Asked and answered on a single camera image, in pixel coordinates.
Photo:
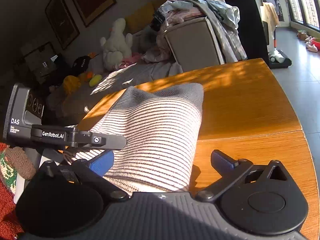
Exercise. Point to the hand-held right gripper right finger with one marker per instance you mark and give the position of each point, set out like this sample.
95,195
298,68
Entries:
222,160

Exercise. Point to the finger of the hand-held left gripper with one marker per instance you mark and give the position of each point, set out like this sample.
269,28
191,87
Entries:
82,138

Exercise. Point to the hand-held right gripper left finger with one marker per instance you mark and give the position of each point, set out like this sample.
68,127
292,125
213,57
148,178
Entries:
103,162

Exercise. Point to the striped knit garment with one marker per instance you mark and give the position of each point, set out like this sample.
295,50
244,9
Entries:
155,120

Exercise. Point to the person's left forearm red sleeve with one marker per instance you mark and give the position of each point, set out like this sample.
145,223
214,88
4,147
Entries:
6,210

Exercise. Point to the crumpled grey clothes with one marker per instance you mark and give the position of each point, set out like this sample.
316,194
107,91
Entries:
157,53

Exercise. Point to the pile of clothes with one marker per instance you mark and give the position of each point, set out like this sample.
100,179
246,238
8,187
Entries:
220,17

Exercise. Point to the person's left hand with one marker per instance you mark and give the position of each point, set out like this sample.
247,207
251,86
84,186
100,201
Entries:
21,162

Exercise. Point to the dark shelf with boxes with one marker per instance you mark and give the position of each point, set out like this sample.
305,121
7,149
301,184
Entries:
42,60

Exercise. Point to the small yellow plush toy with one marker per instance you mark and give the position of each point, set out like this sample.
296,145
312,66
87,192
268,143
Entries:
95,80

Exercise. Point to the orange toy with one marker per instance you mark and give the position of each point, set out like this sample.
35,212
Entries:
86,76

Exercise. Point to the black cap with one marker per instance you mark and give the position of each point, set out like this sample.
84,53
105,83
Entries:
81,65

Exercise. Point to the pink cloth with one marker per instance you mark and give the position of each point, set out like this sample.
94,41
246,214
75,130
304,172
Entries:
128,60

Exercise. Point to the white plush toy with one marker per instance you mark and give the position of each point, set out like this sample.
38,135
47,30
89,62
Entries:
116,45

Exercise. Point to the white upright vacuum cleaner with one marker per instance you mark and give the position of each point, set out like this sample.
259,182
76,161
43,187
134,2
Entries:
278,60

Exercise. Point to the grey sofa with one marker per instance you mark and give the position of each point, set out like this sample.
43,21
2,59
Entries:
195,45

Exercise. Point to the yellow sofa cushion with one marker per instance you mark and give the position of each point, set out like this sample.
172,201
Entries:
140,17

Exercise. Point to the pink slippers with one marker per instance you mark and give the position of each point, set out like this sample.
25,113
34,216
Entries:
312,47

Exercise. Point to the dark curtain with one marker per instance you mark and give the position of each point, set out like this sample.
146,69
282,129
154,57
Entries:
247,17

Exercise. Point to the brown plant pot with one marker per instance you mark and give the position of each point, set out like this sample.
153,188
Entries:
302,35

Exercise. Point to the red basin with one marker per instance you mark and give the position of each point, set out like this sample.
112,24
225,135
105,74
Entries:
316,43

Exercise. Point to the cream towel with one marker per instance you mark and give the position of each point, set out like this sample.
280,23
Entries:
271,13

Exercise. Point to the black framed window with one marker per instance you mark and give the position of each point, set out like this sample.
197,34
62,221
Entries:
306,5

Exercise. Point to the framed wall picture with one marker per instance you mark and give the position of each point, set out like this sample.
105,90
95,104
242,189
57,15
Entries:
90,0
62,20

